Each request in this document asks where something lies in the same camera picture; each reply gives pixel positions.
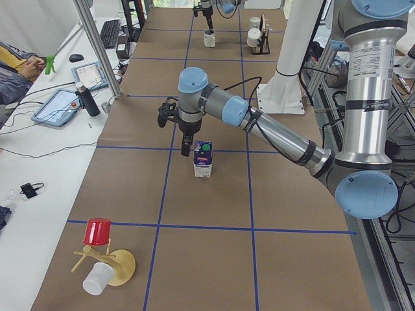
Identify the seated person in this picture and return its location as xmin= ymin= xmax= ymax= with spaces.
xmin=1 ymin=42 xmax=46 ymax=127

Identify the black water bottle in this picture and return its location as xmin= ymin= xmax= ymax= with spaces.
xmin=75 ymin=82 xmax=100 ymax=117

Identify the blue teach pendant far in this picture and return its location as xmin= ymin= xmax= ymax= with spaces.
xmin=71 ymin=61 xmax=108 ymax=91

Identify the white mug on rack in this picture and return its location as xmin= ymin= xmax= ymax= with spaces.
xmin=248 ymin=16 xmax=261 ymax=30
xmin=246 ymin=28 xmax=261 ymax=47

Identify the white plastic cup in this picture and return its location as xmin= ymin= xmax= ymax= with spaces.
xmin=82 ymin=262 xmax=115 ymax=295

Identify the blue teach pendant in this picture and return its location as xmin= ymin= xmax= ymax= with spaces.
xmin=31 ymin=89 xmax=80 ymax=128
xmin=71 ymin=61 xmax=108 ymax=91

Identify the aluminium frame post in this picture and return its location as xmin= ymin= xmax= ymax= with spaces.
xmin=73 ymin=0 xmax=121 ymax=99

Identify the small black adapter device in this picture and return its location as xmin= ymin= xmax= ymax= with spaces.
xmin=20 ymin=183 xmax=45 ymax=199

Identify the black computer mouse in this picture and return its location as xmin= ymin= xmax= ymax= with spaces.
xmin=69 ymin=54 xmax=84 ymax=63

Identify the green clamp tool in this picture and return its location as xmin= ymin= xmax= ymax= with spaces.
xmin=44 ymin=55 xmax=56 ymax=75

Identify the black power box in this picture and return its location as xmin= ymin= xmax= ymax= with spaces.
xmin=115 ymin=34 xmax=136 ymax=60

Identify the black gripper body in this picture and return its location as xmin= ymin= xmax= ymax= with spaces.
xmin=179 ymin=120 xmax=202 ymax=137
xmin=202 ymin=6 xmax=213 ymax=18

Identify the white mug dark interior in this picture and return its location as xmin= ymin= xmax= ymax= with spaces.
xmin=204 ymin=29 xmax=216 ymax=48

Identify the black wire mug rack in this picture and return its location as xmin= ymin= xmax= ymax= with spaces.
xmin=250 ymin=29 xmax=270 ymax=54

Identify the red plastic cup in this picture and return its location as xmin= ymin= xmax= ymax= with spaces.
xmin=83 ymin=218 xmax=111 ymax=246

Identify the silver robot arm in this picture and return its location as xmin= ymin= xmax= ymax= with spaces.
xmin=175 ymin=1 xmax=414 ymax=219
xmin=193 ymin=0 xmax=242 ymax=34

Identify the black keyboard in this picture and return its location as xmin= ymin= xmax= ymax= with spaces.
xmin=100 ymin=19 xmax=121 ymax=49

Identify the wooden cup tree stand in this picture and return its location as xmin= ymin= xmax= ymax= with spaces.
xmin=71 ymin=242 xmax=136 ymax=286

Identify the blue white milk carton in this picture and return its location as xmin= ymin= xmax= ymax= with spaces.
xmin=193 ymin=141 xmax=213 ymax=178

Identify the blue teach pendant near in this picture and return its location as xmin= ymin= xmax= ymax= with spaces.
xmin=31 ymin=89 xmax=80 ymax=128

